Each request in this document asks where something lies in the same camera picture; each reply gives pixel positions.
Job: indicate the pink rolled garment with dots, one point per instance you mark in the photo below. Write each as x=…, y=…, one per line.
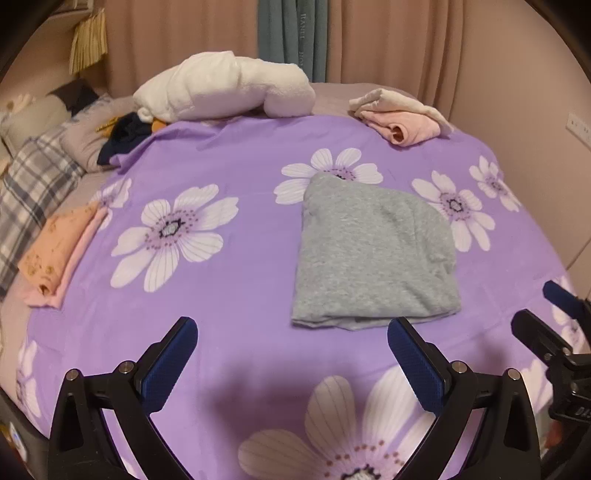
x=411, y=129

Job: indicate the teal curtain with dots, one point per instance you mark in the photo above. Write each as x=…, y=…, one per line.
x=291, y=37

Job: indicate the small orange cloth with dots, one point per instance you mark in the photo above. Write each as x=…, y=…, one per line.
x=160, y=125

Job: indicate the beige pillow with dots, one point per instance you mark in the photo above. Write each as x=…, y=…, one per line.
x=30, y=122

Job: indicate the grey printed sweatshirt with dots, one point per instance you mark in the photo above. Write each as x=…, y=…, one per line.
x=369, y=258

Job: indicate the mauve bed sheet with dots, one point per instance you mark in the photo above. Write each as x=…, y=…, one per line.
x=341, y=97

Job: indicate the cream folded garment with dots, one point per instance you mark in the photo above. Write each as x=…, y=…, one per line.
x=401, y=104

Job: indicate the white wall socket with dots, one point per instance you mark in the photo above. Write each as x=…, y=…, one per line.
x=579, y=129

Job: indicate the dark cushion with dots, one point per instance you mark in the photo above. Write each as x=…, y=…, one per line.
x=76, y=94

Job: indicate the light pink folded garment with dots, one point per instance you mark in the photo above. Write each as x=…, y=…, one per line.
x=71, y=281

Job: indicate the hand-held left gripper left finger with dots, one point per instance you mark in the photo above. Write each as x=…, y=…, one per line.
x=168, y=364

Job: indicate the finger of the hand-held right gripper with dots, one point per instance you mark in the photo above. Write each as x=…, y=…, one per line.
x=535, y=330
x=565, y=297

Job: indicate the purple floral blanket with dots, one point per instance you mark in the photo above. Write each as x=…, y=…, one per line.
x=240, y=277

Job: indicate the beige tassel fringe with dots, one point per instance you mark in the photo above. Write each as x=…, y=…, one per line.
x=90, y=41

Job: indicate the white fluffy rolled blanket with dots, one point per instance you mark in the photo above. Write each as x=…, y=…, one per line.
x=221, y=87

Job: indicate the grey plaid pillow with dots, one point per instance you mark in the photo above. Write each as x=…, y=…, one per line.
x=32, y=194

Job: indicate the navy crumpled garment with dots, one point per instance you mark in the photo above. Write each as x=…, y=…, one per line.
x=127, y=138

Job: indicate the pink curtain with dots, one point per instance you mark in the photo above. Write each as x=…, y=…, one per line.
x=184, y=32
x=392, y=41

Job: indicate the orange patterned folded garment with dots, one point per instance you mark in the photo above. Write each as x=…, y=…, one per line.
x=55, y=249

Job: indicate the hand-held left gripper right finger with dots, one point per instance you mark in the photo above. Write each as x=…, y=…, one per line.
x=415, y=362

